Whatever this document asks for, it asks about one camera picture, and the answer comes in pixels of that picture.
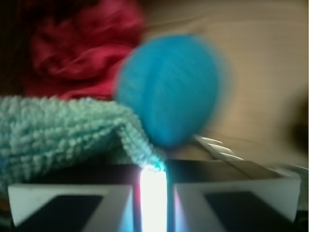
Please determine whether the light blue terry cloth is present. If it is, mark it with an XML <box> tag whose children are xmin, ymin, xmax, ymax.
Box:
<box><xmin>0</xmin><ymin>96</ymin><xmax>166</xmax><ymax>197</ymax></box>

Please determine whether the red crumpled cloth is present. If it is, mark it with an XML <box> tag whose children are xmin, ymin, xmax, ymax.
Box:
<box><xmin>19</xmin><ymin>0</ymin><xmax>144</xmax><ymax>100</ymax></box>

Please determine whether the blue rubber ball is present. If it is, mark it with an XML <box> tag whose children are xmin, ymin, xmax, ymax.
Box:
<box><xmin>114</xmin><ymin>34</ymin><xmax>224</xmax><ymax>147</ymax></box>

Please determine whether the bunch of silver keys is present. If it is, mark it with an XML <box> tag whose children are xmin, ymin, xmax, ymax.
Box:
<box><xmin>194</xmin><ymin>135</ymin><xmax>244</xmax><ymax>161</ymax></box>

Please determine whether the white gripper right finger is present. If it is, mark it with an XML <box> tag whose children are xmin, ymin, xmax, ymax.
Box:
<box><xmin>172</xmin><ymin>174</ymin><xmax>301</xmax><ymax>232</ymax></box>

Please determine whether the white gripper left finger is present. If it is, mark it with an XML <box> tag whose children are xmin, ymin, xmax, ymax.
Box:
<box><xmin>8</xmin><ymin>184</ymin><xmax>133</xmax><ymax>232</ymax></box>

